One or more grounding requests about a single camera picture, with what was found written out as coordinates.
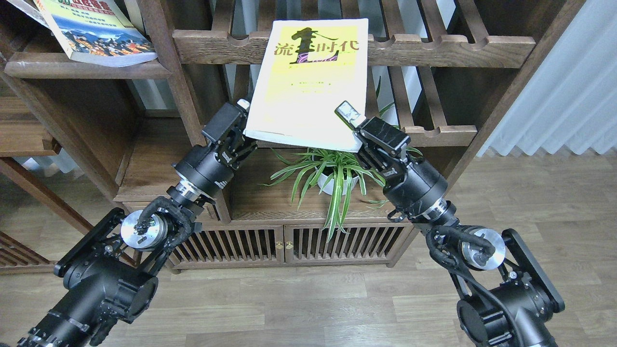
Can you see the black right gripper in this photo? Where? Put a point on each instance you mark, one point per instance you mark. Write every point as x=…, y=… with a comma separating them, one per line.
x=413, y=186

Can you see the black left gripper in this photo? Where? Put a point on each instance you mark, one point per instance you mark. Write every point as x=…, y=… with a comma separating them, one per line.
x=205, y=171

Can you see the yellow cover book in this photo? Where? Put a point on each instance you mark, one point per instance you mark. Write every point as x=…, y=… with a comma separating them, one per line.
x=309, y=69

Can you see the blue landscape cover book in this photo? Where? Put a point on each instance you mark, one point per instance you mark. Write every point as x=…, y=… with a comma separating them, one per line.
x=96, y=32

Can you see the maroon book white characters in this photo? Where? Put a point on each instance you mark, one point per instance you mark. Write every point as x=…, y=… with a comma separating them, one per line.
x=29, y=8

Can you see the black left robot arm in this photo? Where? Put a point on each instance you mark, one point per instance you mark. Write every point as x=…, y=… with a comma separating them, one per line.
x=111, y=274

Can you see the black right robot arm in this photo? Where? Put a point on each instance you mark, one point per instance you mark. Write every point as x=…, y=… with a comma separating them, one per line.
x=506, y=298

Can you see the green spider plant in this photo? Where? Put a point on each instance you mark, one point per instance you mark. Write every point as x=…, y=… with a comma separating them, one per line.
x=313, y=162

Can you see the white plant pot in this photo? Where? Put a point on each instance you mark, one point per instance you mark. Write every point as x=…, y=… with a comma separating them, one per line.
x=329, y=187

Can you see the dark wooden bookshelf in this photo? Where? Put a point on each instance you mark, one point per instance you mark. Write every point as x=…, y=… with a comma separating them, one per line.
x=452, y=67

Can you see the white upright book spine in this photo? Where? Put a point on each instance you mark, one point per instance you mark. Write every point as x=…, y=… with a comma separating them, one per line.
x=135, y=16

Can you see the white pleated curtain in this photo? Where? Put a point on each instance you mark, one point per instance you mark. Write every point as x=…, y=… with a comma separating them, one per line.
x=570, y=103

